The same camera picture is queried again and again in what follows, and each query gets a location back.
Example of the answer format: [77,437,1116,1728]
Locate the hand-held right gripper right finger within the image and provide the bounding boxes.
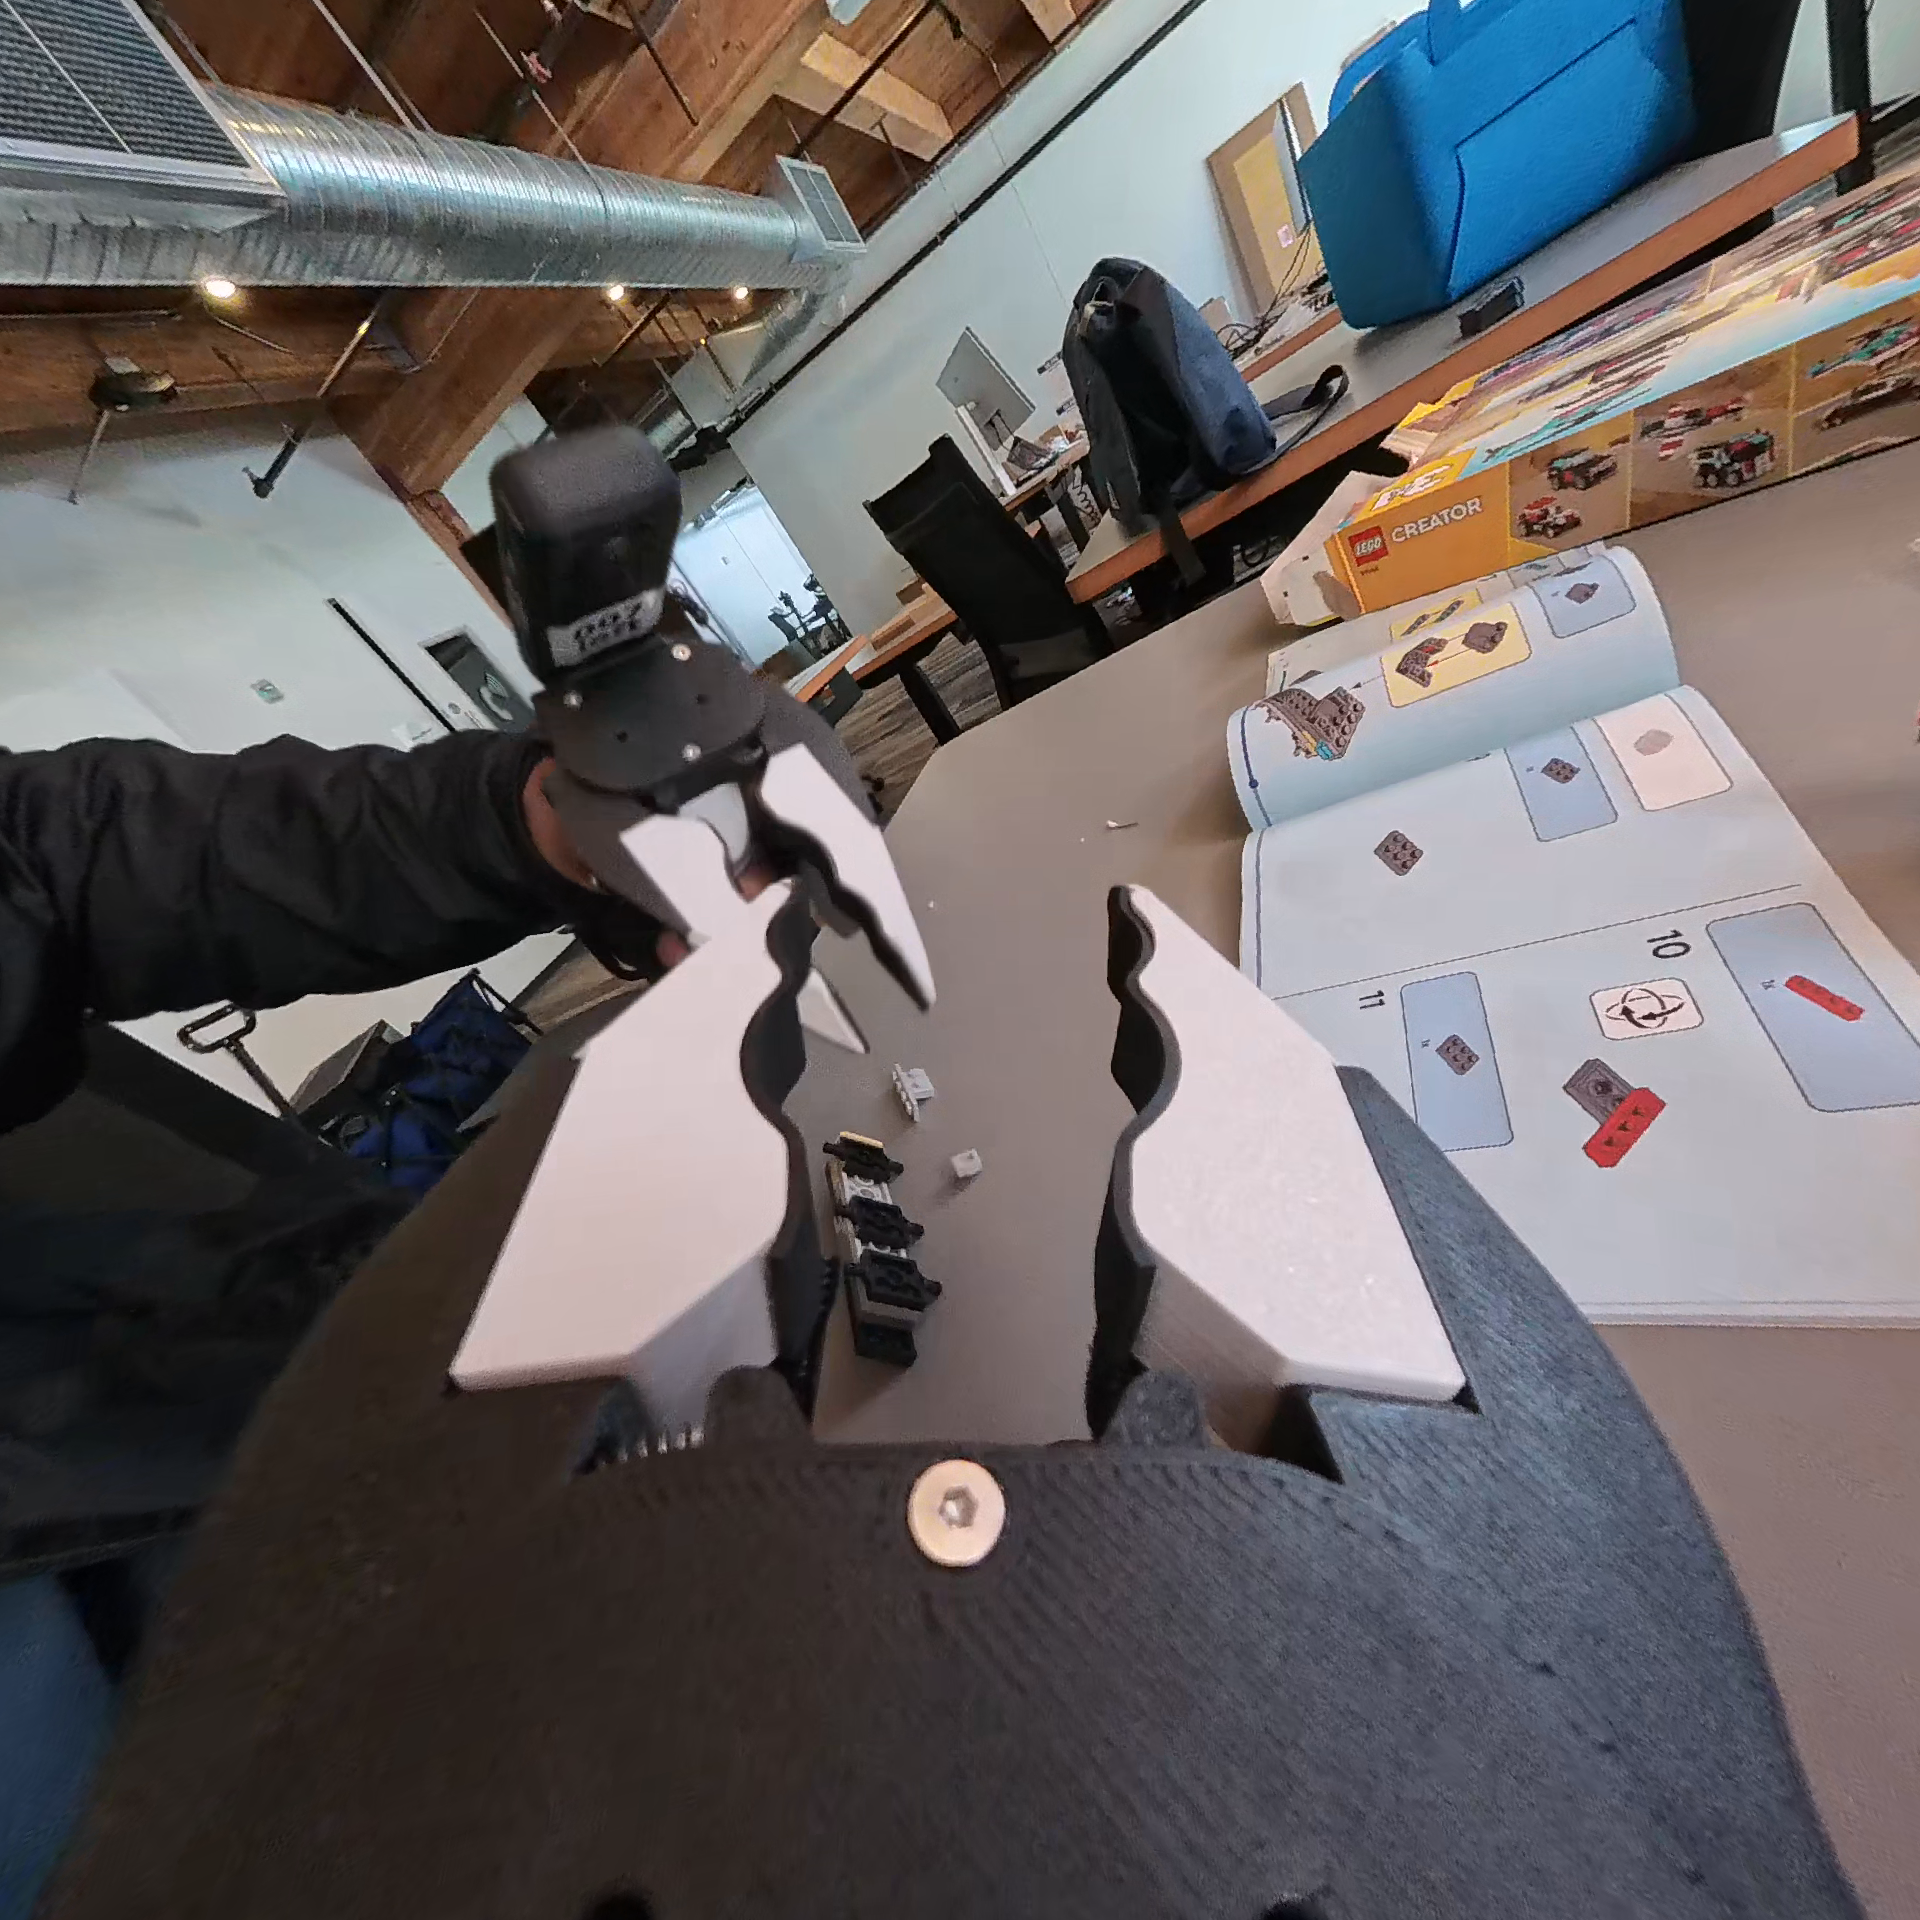
[1087,882,1468,1454]

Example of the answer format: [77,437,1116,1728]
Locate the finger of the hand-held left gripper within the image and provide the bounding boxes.
[614,805,871,1055]
[737,739,939,1012]

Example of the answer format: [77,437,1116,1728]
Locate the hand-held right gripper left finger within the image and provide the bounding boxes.
[446,882,840,1445]

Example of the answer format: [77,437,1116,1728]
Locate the toy truck chassis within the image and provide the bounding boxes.
[820,1125,943,1371]

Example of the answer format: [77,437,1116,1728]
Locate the person's left forearm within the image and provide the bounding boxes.
[0,732,577,1132]

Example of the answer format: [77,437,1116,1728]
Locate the grey desk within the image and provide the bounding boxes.
[786,433,1920,1920]

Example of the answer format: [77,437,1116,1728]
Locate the person's left hand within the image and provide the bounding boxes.
[521,755,703,973]

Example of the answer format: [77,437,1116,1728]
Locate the blue floor bag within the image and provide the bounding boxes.
[341,973,536,1194]

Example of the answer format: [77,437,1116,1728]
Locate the instruction booklet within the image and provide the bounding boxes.
[1226,540,1920,1332]

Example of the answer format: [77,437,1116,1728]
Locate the computer monitor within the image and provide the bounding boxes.
[938,330,1040,454]

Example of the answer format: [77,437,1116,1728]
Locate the dark navy backpack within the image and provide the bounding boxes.
[1056,257,1348,586]

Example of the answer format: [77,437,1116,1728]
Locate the leaning cardboard sheet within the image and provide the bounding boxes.
[1204,82,1336,320]

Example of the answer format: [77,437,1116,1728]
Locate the yellow toy set box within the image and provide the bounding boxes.
[1260,166,1920,630]

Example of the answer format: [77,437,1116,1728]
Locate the blue felt bag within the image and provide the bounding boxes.
[1293,0,1802,332]

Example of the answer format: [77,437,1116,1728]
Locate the silver ventilation duct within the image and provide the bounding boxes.
[0,0,867,297]

